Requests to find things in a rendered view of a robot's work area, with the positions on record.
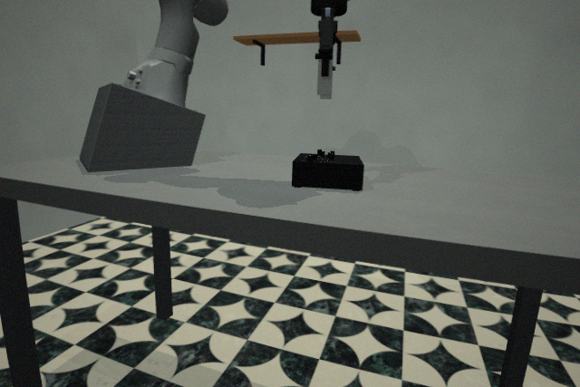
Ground black lighting desk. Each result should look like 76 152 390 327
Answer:
292 150 364 191

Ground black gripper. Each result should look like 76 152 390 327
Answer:
311 0 347 99

